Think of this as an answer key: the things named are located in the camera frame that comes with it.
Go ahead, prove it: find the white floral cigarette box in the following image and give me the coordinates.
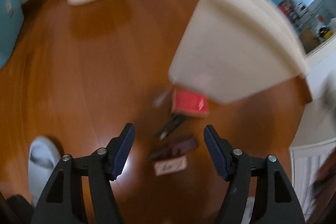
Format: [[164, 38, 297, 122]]
[[154, 156, 187, 176]]

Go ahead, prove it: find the teal storage box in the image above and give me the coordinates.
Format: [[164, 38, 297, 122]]
[[0, 0, 24, 68]]

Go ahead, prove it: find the dark maroon box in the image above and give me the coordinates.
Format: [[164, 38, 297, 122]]
[[149, 135, 198, 161]]

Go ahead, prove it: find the red cigarette pack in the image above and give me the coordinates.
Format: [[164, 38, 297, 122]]
[[171, 88, 209, 118]]

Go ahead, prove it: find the grey slipper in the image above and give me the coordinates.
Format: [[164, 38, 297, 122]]
[[28, 136, 61, 207]]

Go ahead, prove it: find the black pen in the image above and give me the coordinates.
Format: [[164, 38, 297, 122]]
[[158, 114, 187, 140]]

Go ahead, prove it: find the white square trash bin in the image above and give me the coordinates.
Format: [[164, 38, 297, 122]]
[[168, 0, 309, 104]]

